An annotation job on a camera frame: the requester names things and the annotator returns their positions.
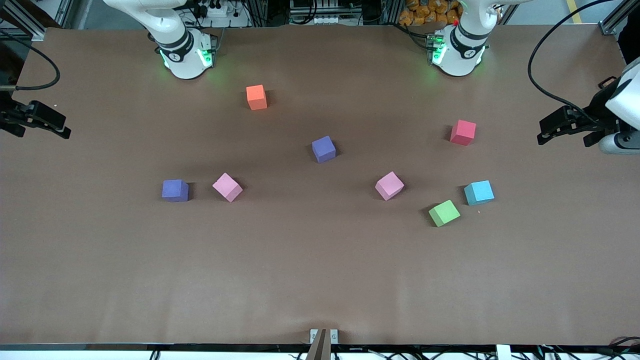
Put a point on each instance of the brown pole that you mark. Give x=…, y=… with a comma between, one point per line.
x=320, y=347

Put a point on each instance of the aluminium frame profile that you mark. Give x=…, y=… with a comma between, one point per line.
x=612, y=22
x=20, y=22

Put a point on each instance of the bag of orange items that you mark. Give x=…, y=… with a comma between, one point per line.
x=425, y=12

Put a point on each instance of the purple foam cube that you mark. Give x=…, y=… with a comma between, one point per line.
x=323, y=148
x=175, y=190

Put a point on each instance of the red foam cube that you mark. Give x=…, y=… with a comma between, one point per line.
x=463, y=132

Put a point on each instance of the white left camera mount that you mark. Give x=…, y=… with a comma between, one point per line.
x=627, y=115

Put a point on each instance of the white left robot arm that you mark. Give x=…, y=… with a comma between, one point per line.
x=457, y=55

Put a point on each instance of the orange foam cube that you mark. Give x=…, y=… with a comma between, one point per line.
x=256, y=96

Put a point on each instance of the pink foam cube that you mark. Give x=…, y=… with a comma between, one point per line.
x=389, y=185
x=227, y=186

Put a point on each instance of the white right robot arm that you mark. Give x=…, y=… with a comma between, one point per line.
x=182, y=55

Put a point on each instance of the light blue foam cube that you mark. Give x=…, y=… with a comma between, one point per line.
x=479, y=192

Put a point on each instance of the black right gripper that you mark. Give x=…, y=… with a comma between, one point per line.
x=10, y=116

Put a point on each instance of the brown table cover sheet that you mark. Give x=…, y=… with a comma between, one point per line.
x=320, y=270

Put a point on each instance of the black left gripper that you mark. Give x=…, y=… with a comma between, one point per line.
x=596, y=114

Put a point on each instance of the green foam cube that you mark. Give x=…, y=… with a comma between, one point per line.
x=444, y=212

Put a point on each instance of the small metal bracket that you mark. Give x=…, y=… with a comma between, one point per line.
x=313, y=336

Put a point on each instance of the metal equipment rack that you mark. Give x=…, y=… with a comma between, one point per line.
x=320, y=12

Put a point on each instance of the white power strip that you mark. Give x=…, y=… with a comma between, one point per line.
x=215, y=10

